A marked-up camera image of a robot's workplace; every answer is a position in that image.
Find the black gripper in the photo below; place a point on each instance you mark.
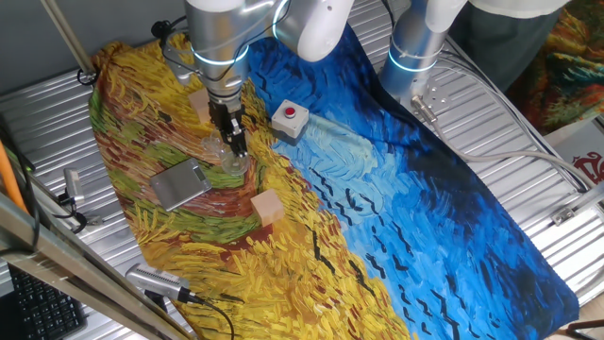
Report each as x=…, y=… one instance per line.
x=227, y=114

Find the clear glass cup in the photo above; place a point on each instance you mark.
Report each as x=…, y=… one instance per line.
x=233, y=165

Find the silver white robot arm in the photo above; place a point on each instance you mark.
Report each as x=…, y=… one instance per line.
x=219, y=33

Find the wooden cube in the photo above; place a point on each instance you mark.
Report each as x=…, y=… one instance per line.
x=199, y=106
x=267, y=208

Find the grey red emergency button box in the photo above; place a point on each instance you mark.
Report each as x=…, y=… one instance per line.
x=289, y=120

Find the silver digital scale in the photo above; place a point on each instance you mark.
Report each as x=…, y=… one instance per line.
x=179, y=185

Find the painted yellow blue cloth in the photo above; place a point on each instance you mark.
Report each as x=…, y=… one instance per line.
x=377, y=212

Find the grey diagonal metal pole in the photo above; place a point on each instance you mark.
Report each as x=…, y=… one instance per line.
x=68, y=40

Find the orange pole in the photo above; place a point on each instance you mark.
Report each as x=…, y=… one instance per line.
x=9, y=179

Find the black keyboard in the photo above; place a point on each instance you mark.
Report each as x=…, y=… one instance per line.
x=45, y=309

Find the person in white shirt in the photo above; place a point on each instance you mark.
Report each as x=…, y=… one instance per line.
x=500, y=38

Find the white sign with red logo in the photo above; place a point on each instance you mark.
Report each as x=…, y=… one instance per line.
x=582, y=151

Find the dark curved metal bar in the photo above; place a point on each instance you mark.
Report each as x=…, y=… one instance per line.
x=585, y=326

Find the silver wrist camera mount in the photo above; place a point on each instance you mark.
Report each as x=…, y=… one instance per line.
x=181, y=68

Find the silver camera with black stand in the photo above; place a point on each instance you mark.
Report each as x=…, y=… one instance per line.
x=156, y=279

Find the small silver camera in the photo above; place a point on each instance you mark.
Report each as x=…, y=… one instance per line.
x=73, y=185

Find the aluminium frame beam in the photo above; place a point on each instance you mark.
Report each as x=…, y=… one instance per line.
x=71, y=269

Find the metal bracket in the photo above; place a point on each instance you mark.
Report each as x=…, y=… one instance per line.
x=571, y=210

